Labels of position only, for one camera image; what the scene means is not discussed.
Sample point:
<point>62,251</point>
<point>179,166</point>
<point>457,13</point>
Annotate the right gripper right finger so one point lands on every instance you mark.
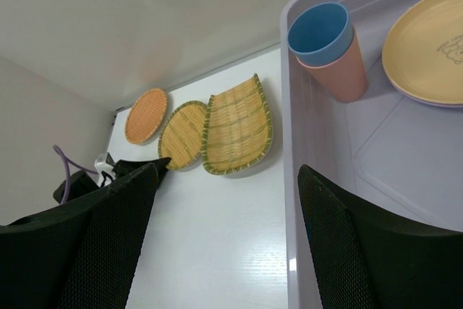
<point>365,256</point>

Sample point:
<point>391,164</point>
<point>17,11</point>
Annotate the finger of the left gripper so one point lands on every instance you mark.
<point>124,167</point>

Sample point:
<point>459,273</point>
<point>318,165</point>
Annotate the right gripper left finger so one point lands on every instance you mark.
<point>82,254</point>

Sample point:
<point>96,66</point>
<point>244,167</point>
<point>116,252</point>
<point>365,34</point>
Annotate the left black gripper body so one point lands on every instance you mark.
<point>80,183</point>

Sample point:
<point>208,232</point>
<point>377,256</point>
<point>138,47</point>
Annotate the orange round woven tray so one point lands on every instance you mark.
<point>145,116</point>

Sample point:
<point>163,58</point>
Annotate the round bamboo green-rim tray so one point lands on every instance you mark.
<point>181,137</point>

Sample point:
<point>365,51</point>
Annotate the salmon pink plastic cup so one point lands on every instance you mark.
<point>345,79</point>

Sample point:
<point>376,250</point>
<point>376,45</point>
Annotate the yellow bear plate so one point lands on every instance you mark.
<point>422,53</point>

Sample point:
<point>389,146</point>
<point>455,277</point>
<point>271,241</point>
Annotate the blue plastic cup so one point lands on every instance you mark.
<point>321,34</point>

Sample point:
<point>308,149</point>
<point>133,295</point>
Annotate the clear lavender plastic bin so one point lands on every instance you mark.
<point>400,154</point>

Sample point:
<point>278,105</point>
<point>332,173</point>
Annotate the scoop-shaped bamboo tray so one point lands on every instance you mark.
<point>238,129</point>

